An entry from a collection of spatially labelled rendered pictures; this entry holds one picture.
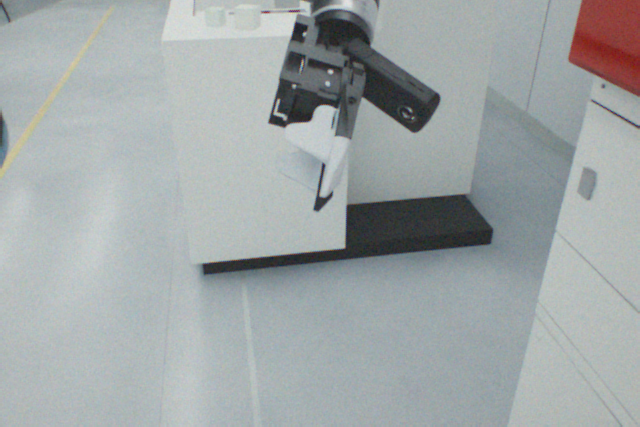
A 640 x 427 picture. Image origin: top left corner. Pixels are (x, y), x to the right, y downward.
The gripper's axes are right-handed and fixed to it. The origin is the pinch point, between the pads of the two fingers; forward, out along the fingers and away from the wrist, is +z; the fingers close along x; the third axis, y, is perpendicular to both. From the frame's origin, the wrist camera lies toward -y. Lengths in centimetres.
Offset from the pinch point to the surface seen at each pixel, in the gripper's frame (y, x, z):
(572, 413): -45, -33, 4
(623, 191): -34.9, -5.2, -14.3
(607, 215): -35.7, -9.3, -13.4
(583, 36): -24.3, 4.6, -26.0
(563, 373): -43, -31, -1
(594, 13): -23.7, 7.3, -26.5
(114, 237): 63, -199, -76
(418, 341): -61, -140, -40
